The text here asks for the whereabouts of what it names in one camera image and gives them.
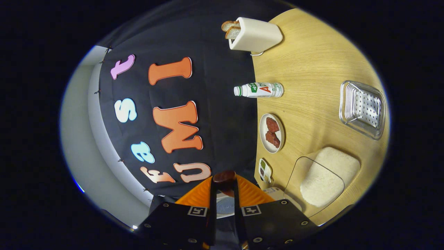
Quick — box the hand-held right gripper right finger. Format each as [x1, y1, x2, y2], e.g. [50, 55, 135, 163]
[233, 175, 319, 250]

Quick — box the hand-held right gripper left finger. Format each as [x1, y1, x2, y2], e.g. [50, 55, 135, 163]
[138, 176, 218, 250]

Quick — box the white rice cooker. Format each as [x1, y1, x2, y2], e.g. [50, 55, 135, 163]
[216, 187, 302, 220]

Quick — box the clear chopstick holder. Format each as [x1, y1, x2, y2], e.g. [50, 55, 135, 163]
[339, 80, 386, 140]

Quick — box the small divided sauce dish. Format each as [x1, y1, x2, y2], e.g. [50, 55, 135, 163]
[258, 158, 273, 183]

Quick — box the brown meat piece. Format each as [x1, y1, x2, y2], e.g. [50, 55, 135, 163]
[265, 131, 281, 149]
[266, 117, 280, 133]

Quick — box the white oval plate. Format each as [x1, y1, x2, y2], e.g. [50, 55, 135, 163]
[259, 113, 285, 154]

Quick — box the black backdrop cloth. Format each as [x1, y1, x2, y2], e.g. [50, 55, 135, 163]
[98, 0, 295, 217]

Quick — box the white green-capped drink bottle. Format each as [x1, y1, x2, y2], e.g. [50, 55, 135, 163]
[233, 82, 284, 98]

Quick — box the white toaster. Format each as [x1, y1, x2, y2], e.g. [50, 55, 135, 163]
[228, 17, 283, 53]

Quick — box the toast bread slice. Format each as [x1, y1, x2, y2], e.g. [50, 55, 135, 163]
[225, 26, 241, 40]
[221, 20, 240, 32]

